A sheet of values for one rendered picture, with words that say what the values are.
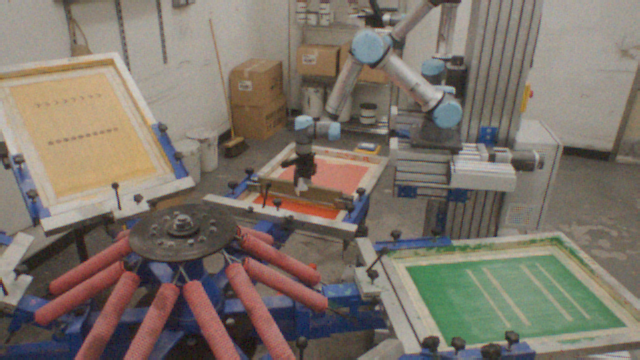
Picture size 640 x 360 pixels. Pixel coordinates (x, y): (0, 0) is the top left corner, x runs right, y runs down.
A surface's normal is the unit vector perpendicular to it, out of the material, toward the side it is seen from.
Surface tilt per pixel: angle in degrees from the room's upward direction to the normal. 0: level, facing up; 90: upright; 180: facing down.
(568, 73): 90
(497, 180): 90
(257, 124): 90
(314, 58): 89
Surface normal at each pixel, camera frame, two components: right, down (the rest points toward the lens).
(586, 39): -0.36, 0.41
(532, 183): -0.16, 0.44
